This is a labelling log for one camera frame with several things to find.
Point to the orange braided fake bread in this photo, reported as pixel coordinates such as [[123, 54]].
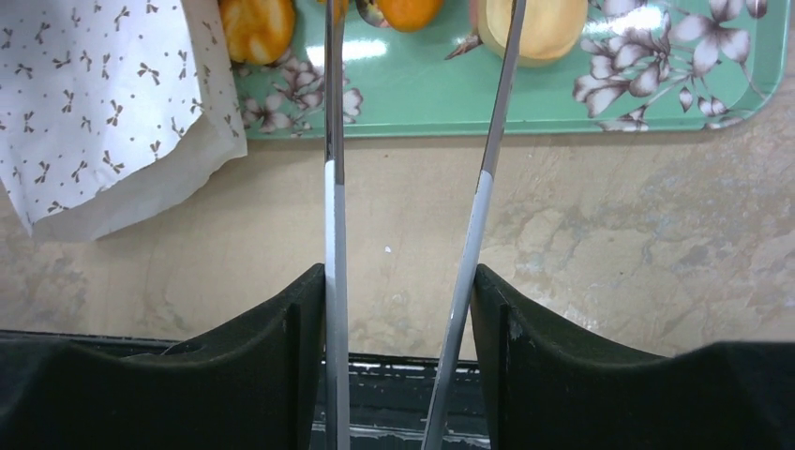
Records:
[[257, 31]]

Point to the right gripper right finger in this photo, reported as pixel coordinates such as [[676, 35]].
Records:
[[549, 383]]

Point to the white patterned paper bag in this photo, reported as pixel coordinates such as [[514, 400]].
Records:
[[112, 111]]

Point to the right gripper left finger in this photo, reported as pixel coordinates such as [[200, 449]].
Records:
[[249, 383]]

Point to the metal tongs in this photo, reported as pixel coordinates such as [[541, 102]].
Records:
[[337, 392]]

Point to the long orange fake baguette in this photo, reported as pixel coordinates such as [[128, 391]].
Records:
[[409, 16]]

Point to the pale yellow fake bun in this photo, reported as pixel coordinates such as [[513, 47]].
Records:
[[550, 28]]

